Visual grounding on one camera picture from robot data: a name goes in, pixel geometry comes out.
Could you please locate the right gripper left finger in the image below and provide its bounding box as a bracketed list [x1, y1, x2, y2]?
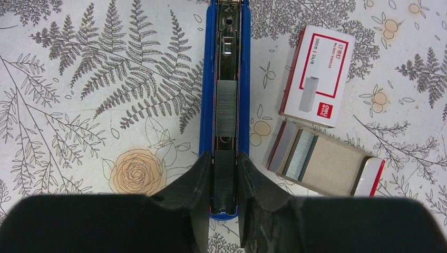
[150, 151, 212, 252]

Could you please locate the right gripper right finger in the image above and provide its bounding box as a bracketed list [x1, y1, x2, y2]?
[237, 152, 300, 252]

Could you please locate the staples box tray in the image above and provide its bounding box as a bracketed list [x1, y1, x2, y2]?
[268, 121, 385, 197]

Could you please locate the blue stapler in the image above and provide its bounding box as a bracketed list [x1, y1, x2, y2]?
[199, 1, 251, 221]

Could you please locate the grey staple strip block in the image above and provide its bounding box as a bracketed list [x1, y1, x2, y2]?
[215, 80, 237, 137]

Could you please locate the floral table mat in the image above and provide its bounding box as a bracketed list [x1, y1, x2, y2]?
[1, 1, 446, 252]

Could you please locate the red white staples box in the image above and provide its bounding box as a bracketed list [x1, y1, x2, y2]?
[279, 25, 356, 128]

